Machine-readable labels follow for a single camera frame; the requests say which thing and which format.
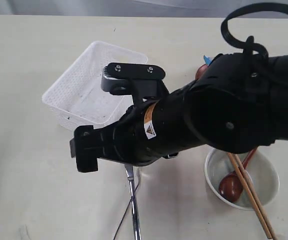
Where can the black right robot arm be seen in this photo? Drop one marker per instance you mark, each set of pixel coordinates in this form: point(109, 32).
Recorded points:
point(238, 104)

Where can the blue snack chip bag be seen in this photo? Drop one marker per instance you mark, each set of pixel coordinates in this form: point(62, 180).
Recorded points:
point(208, 59)

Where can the brown round plate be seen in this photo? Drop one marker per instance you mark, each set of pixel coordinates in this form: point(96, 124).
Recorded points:
point(200, 71)

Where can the silver table knife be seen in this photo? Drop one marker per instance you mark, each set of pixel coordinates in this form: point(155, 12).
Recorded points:
point(134, 180)

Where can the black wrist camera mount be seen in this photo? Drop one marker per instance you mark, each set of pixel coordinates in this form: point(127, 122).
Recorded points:
point(141, 81)

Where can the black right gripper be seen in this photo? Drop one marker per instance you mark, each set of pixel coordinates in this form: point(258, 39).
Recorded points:
point(136, 139)

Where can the silver metal fork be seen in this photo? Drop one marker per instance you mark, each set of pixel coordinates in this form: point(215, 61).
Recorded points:
point(128, 207)

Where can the brown wooden spoon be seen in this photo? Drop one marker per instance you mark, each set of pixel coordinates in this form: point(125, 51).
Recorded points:
point(230, 187)

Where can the wooden chopstick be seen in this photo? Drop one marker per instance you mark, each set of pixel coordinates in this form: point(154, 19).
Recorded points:
point(255, 197)
point(249, 194)

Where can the white plastic woven basket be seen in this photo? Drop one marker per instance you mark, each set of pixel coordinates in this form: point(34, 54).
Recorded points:
point(76, 97)

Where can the pale green ceramic bowl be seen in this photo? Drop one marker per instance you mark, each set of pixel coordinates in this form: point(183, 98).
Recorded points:
point(261, 171)

